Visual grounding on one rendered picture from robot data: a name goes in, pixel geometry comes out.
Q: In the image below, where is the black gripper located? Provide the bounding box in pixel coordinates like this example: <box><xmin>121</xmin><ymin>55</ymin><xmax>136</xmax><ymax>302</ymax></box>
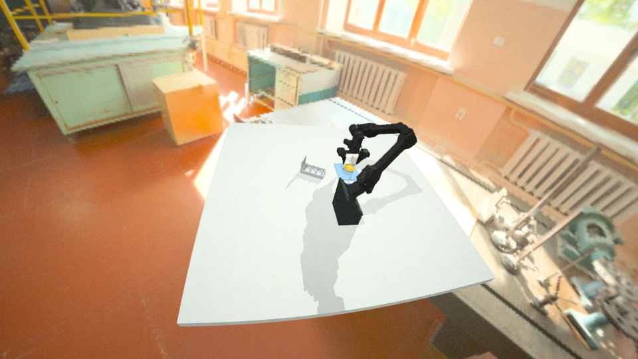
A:
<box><xmin>337</xmin><ymin>140</ymin><xmax>370</xmax><ymax>165</ymax></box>

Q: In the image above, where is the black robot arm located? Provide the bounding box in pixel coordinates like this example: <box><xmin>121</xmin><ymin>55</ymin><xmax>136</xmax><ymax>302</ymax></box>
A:
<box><xmin>346</xmin><ymin>122</ymin><xmax>417</xmax><ymax>201</ymax></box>

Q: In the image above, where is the light blue square mat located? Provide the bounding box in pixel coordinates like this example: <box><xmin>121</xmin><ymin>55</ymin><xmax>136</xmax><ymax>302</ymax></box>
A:
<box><xmin>334</xmin><ymin>163</ymin><xmax>359</xmax><ymax>180</ymax></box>

